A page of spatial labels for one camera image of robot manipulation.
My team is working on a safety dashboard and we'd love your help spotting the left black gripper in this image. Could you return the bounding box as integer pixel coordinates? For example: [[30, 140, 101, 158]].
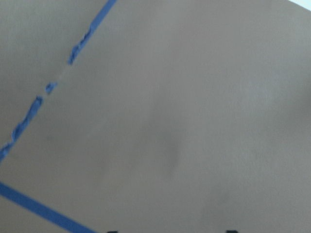
[[225, 229, 239, 233]]

